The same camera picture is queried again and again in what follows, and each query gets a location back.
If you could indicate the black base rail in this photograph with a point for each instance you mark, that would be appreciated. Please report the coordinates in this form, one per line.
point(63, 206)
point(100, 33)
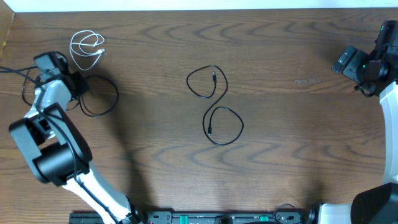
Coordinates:
point(280, 216)

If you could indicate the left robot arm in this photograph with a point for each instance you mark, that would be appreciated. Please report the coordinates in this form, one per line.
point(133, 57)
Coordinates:
point(55, 150)

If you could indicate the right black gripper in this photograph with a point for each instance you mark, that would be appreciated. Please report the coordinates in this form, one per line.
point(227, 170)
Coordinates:
point(351, 69)

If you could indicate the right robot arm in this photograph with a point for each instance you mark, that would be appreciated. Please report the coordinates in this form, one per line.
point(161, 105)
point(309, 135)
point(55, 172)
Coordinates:
point(378, 204)

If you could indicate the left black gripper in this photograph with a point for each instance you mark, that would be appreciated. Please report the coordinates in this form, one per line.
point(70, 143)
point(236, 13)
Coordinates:
point(84, 84)

